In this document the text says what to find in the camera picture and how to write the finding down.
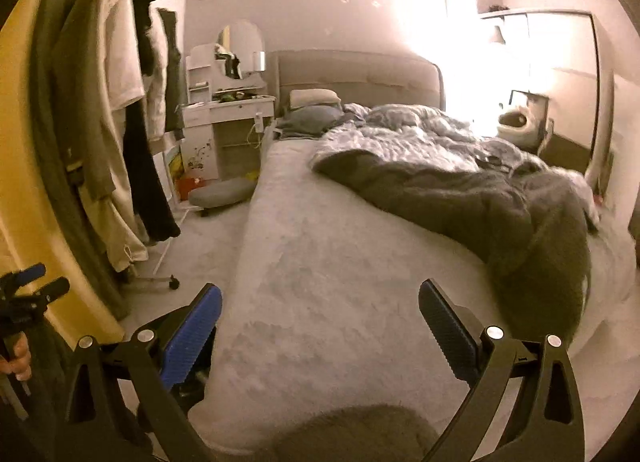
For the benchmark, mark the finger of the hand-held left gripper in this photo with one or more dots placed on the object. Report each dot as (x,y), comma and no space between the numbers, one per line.
(30,273)
(52,288)

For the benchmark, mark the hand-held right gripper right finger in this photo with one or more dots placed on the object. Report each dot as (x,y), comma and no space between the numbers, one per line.
(447,329)

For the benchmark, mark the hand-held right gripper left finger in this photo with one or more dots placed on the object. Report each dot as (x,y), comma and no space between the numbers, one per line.
(192,337)

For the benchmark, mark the person's left hand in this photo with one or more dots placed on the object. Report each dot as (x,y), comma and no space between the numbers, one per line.
(21,357)

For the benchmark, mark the wheeled clothes rack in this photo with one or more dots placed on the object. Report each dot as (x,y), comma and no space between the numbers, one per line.
(160,282)

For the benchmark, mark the grey fuzzy blanket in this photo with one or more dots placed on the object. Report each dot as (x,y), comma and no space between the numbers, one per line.
(450,202)

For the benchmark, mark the grey bed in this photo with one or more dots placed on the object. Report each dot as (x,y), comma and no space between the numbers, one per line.
(325,292)

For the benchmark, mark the black garment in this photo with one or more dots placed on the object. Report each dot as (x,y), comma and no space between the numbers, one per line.
(147,182)

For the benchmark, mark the grey fuzzy cloth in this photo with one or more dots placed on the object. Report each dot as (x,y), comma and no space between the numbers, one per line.
(350,434)

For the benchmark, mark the red object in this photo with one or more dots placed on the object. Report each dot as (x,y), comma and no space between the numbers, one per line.
(187,187)

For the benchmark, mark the yellow picture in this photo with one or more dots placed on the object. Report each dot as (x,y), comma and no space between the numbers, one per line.
(173,172)

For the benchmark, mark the olive coat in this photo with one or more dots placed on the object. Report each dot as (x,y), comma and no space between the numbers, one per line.
(70,82)

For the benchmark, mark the blue patterned duvet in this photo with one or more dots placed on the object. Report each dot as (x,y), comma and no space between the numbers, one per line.
(410,127)

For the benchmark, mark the cream cat bed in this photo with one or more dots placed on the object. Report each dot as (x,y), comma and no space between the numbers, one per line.
(515,127)

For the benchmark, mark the white jacket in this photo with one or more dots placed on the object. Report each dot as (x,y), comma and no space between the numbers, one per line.
(155,92)

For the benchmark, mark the white dressing table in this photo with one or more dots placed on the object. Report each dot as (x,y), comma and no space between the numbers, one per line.
(205,117)

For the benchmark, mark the cream garment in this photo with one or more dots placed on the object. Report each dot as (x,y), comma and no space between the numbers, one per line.
(117,67)

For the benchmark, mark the white power strip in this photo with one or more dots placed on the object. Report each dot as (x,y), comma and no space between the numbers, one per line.
(259,123)

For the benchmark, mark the grey blue pillow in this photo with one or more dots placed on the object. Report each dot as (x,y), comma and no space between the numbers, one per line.
(312,119)

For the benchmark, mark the dark green vest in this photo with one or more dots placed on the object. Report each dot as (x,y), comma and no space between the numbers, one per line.
(174,67)

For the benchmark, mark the cream pillow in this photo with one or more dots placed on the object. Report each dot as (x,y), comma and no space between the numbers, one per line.
(315,98)

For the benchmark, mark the grey padded headboard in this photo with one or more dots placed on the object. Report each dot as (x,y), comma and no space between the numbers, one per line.
(360,74)

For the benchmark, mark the white wardrobe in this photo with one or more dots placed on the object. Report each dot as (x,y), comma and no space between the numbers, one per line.
(560,57)

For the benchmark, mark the arched mirror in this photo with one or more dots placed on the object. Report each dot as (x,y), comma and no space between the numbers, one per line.
(245,39)

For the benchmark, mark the black frame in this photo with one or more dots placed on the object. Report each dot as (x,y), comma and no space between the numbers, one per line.
(544,122)

